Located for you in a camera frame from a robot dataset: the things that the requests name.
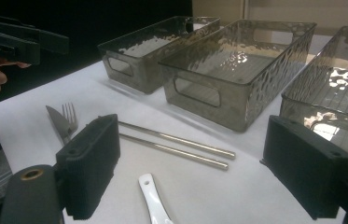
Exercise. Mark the steel fork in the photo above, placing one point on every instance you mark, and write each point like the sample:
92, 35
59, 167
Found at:
70, 116

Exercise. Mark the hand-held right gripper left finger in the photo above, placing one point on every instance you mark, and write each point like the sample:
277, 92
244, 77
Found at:
87, 165

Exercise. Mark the steel chopstick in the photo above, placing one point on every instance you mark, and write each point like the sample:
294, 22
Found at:
178, 152
178, 140

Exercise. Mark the metal tongs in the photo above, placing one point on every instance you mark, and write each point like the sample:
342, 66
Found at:
57, 121

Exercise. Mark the white table cover sheet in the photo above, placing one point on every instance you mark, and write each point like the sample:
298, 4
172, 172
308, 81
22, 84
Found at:
193, 193

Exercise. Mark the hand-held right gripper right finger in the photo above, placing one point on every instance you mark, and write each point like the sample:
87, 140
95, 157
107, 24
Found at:
305, 165

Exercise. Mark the clear grey plastic bin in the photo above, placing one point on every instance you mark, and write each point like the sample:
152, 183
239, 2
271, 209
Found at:
137, 67
333, 90
233, 112

